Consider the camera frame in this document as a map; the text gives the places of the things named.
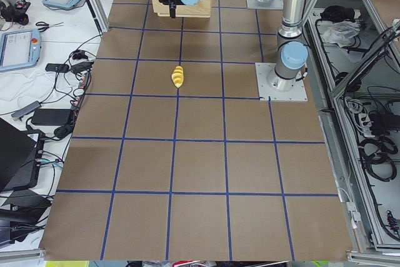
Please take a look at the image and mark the yellow croissant toy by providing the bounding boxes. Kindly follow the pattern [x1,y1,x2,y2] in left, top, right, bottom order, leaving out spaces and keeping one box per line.
[171,66,184,89]

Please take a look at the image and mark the red black small device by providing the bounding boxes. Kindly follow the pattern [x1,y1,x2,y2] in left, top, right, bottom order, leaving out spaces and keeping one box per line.
[1,0,31,26]

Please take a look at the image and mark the lower teach pendant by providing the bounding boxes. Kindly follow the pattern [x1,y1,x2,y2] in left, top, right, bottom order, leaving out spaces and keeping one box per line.
[1,29,41,72]

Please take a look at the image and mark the black cloth bundle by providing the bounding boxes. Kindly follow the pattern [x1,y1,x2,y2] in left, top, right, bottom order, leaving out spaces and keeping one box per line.
[320,6,355,23]

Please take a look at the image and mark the grey usb hub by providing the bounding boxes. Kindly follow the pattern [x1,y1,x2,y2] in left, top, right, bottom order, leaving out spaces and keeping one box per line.
[11,101,41,119]

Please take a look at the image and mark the black power adapter brick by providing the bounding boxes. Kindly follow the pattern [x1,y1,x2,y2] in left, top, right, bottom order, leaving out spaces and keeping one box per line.
[31,109,71,126]

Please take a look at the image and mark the crumpled white cloth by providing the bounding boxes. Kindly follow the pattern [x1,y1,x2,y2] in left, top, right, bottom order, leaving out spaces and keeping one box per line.
[321,21,361,47]

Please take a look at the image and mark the black laptop computer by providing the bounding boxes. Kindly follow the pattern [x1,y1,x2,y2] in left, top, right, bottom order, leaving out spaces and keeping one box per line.
[1,119,44,192]

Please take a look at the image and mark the white power strip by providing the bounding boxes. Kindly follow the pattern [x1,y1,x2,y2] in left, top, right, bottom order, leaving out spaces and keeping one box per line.
[345,97,375,138]

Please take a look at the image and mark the black handled scissors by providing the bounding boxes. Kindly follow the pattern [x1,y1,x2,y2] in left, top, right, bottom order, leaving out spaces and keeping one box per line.
[35,21,64,33]

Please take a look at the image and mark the coiled black cables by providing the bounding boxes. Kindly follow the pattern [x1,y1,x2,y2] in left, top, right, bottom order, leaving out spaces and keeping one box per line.
[357,140,397,183]

